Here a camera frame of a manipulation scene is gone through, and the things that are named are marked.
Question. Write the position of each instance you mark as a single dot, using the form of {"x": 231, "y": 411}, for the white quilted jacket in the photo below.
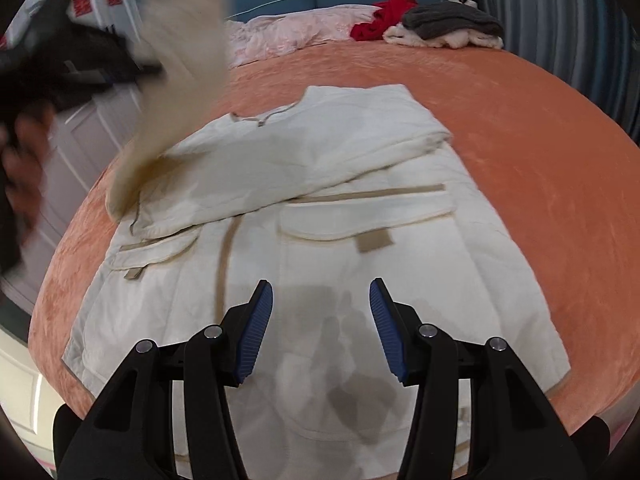
{"x": 350, "y": 170}

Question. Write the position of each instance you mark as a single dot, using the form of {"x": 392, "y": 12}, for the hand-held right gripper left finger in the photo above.
{"x": 254, "y": 330}

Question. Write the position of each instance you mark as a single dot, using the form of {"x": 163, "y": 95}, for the pink floral quilt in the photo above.
{"x": 300, "y": 30}

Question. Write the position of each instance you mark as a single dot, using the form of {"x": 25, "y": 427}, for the white fluffy garment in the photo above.
{"x": 460, "y": 41}

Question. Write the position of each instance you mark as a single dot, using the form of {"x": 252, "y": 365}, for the grey ribbed curtain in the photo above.
{"x": 550, "y": 10}

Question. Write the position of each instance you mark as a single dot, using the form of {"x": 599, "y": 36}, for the person's left hand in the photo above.
{"x": 30, "y": 160}

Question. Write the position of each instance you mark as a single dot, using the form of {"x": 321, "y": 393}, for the orange plush blanket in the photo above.
{"x": 525, "y": 160}

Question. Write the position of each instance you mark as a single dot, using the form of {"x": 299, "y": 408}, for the white panelled wardrobe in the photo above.
{"x": 90, "y": 130}

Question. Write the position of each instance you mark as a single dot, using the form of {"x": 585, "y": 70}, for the white drawer cabinet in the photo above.
{"x": 20, "y": 375}

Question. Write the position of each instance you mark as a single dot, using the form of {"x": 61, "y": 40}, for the red garment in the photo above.
{"x": 385, "y": 20}

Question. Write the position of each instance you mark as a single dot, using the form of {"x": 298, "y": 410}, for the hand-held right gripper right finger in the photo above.
{"x": 389, "y": 330}

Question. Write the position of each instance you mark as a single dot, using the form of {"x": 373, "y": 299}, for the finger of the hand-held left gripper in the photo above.
{"x": 130, "y": 67}

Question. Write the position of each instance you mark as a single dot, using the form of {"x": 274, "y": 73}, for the grey knitted garment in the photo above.
{"x": 450, "y": 20}

